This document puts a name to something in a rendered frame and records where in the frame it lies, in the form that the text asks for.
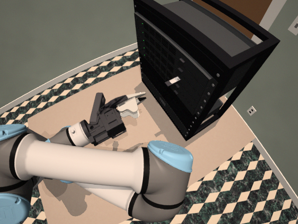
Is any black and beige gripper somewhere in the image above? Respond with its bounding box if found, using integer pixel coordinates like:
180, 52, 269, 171
80, 92, 146, 146

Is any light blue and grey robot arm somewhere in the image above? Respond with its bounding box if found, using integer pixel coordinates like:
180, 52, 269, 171
0, 122, 193, 224

